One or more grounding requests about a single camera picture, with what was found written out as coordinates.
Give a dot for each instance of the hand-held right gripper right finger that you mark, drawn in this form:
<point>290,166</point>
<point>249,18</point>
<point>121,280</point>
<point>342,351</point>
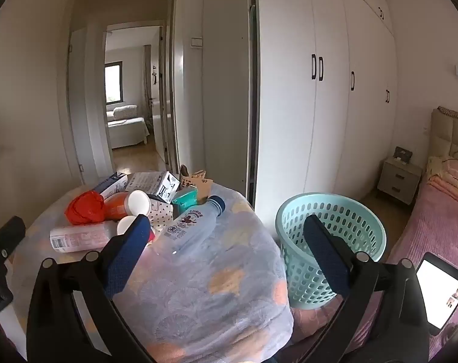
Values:
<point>327,259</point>

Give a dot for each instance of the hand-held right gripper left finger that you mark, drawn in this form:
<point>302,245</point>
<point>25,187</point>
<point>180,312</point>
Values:
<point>127,257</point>

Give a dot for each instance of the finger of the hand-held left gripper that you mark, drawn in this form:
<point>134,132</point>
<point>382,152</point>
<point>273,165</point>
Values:
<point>7,234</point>

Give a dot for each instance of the teal plastic laundry basket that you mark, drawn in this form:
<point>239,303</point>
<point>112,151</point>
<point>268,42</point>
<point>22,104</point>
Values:
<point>289,215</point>

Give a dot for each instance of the red plastic bag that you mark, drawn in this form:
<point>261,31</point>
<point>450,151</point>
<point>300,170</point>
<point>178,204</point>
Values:
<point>83,208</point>

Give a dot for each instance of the blue and white carton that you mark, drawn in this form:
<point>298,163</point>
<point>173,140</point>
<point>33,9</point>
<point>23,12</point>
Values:
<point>108,188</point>

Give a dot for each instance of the white milk carton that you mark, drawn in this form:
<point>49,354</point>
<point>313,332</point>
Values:
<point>153,185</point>

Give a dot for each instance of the brown paper bag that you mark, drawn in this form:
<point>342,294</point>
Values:
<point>198,181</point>

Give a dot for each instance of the white lidded red cup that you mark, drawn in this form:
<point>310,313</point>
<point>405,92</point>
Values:
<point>124,226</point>

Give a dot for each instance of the pink and white bottle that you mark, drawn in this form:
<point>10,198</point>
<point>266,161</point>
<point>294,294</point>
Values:
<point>77,238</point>

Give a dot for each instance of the orange bottle with white lid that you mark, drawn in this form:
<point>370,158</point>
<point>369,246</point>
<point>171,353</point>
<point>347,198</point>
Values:
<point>119,204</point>

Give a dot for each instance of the white polka dot box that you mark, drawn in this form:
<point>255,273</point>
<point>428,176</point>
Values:
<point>159,213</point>

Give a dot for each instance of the clear bottle with blue cap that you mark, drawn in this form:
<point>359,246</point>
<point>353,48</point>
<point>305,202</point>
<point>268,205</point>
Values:
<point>191,227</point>

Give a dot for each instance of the teal packet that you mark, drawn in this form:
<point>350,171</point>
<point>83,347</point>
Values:
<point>183,200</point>

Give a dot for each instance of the round table floral cloth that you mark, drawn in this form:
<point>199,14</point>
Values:
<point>214,291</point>

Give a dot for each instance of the beige nightstand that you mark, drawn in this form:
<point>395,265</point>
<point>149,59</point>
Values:
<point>397,181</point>

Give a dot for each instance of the pink bedspread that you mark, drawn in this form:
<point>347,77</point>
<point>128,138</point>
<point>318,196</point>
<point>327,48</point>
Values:
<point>433,227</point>

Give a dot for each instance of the tablet with white screen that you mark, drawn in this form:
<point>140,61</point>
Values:
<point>437,291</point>

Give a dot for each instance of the white bed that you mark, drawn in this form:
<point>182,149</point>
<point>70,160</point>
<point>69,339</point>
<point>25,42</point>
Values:
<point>127,126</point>

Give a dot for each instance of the white hallway door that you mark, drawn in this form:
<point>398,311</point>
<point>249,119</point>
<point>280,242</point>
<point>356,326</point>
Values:
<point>89,121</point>

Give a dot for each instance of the white wardrobe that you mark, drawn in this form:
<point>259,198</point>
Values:
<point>289,121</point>

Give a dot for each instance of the folded pink blankets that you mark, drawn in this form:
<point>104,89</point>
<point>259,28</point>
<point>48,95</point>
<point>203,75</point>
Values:
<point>456,181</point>

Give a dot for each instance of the dark framed window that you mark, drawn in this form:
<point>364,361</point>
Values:
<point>113,83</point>

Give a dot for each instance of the beige curtain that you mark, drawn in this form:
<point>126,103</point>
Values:
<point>147,83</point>

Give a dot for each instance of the beige padded headboard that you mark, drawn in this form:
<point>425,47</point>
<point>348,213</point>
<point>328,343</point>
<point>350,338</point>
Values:
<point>450,132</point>

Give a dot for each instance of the dark patterned cloth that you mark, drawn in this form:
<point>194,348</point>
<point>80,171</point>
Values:
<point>450,112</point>

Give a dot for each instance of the dark picture frame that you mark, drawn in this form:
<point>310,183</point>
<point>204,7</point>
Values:
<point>403,155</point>

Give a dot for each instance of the white light switch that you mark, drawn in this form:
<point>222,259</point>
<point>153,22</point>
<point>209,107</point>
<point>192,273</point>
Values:
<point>196,42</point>

